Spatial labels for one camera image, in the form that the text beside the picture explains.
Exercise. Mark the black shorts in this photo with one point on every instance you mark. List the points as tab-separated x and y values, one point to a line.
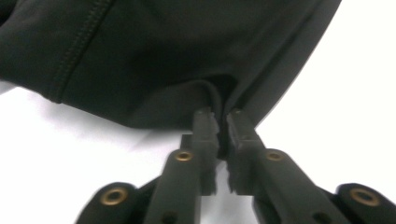
155	46

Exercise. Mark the white table cover sheet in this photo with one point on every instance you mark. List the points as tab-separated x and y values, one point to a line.
62	155

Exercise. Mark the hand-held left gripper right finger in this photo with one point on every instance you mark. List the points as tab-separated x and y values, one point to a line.
274	186

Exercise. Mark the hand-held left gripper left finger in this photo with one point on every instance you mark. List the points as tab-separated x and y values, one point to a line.
186	186

